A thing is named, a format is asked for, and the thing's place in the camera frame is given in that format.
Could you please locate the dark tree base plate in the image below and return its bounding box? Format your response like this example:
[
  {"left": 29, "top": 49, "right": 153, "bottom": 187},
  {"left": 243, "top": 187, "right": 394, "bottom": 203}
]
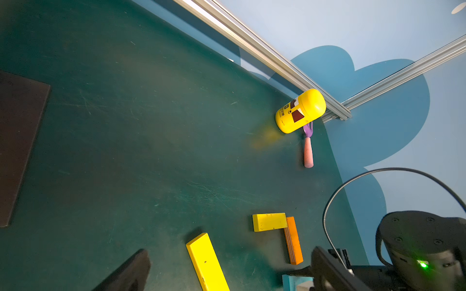
[{"left": 1, "top": 71, "right": 50, "bottom": 228}]

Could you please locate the aluminium frame rail back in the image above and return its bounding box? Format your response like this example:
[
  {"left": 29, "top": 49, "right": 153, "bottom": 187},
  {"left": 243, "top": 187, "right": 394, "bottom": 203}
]
[{"left": 175, "top": 0, "right": 352, "bottom": 122}]

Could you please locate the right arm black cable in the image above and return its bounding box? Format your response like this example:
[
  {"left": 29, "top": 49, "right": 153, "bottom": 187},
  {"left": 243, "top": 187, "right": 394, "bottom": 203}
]
[{"left": 322, "top": 167, "right": 466, "bottom": 270}]

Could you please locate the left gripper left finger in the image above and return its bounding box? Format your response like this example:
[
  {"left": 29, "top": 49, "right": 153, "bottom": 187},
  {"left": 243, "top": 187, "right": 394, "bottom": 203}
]
[{"left": 93, "top": 249, "right": 151, "bottom": 291}]

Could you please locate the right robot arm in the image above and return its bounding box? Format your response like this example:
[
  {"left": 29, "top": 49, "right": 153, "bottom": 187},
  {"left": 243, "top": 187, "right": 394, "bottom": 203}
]
[{"left": 353, "top": 211, "right": 466, "bottom": 291}]

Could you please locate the long yellow block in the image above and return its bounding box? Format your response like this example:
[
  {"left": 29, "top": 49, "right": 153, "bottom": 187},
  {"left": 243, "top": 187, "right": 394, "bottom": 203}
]
[{"left": 186, "top": 233, "right": 229, "bottom": 291}]

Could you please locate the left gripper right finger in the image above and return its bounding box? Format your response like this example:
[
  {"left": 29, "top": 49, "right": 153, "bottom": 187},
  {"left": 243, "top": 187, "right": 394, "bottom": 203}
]
[{"left": 311, "top": 247, "right": 370, "bottom": 291}]

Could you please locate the purple pink toy fork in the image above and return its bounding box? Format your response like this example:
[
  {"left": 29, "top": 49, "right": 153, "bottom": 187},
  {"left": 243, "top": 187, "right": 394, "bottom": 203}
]
[{"left": 303, "top": 122, "right": 314, "bottom": 169}]

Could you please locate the short yellow block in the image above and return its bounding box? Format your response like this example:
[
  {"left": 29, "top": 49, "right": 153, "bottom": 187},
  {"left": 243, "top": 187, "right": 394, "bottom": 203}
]
[{"left": 252, "top": 213, "right": 288, "bottom": 232}]

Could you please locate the teal block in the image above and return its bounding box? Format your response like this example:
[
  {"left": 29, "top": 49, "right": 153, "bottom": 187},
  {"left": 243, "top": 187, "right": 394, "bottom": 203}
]
[{"left": 282, "top": 275, "right": 314, "bottom": 291}]

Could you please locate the yellow cylindrical bottle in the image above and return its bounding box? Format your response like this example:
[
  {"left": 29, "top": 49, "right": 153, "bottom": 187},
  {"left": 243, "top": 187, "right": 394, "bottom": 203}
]
[{"left": 275, "top": 89, "right": 326, "bottom": 134}]

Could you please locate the orange block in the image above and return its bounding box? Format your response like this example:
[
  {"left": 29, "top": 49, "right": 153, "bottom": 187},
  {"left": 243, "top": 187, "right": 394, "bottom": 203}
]
[{"left": 284, "top": 217, "right": 303, "bottom": 266}]

